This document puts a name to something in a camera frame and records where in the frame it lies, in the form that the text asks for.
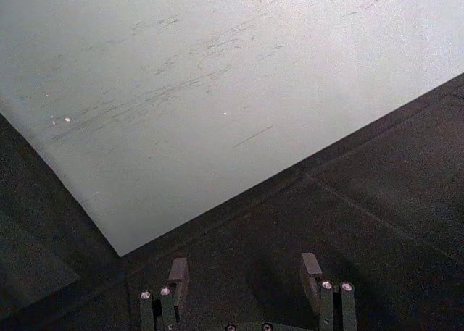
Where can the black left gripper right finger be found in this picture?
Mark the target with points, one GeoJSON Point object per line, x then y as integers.
{"type": "Point", "coordinates": [311, 269]}

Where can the plain pale wall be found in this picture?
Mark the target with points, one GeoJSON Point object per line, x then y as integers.
{"type": "Point", "coordinates": [203, 92]}

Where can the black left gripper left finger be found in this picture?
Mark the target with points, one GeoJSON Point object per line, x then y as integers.
{"type": "Point", "coordinates": [178, 273]}

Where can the black table cloth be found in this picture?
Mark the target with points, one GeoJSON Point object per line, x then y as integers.
{"type": "Point", "coordinates": [362, 237]}

